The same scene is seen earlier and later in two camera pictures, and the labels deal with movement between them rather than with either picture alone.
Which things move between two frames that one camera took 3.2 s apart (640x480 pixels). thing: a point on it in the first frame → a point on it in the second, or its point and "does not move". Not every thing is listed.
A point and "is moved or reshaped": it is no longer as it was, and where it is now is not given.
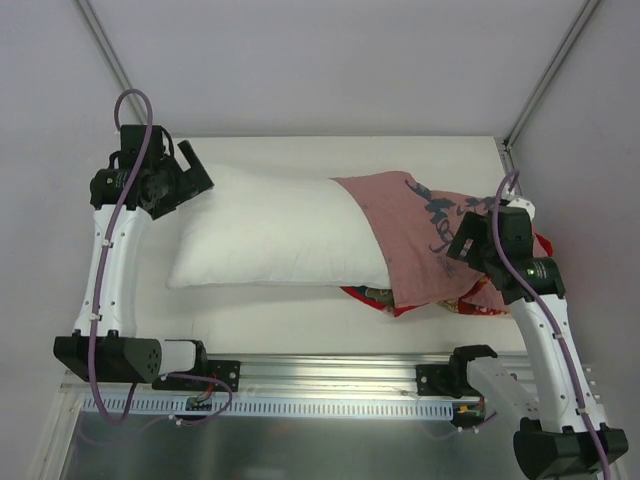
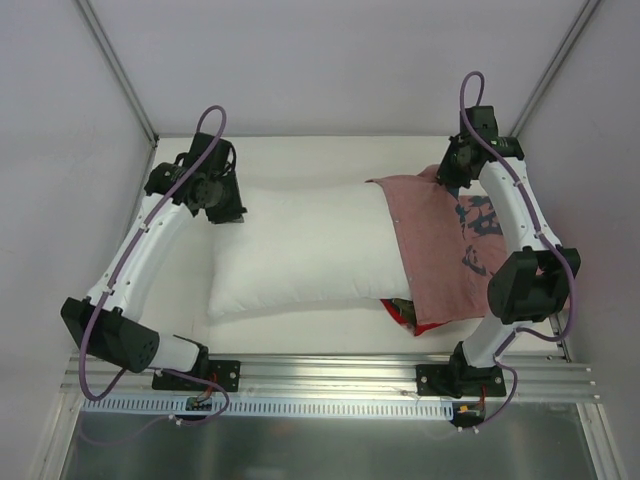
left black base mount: [227, 371] does not move
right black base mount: [445, 380] does not move
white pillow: [262, 229] is moved or reshaped
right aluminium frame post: [505, 144] does not move
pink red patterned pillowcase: [411, 228] is moved or reshaped
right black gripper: [467, 240] → [448, 175]
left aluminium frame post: [105, 45] does not move
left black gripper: [176, 187] → [228, 211]
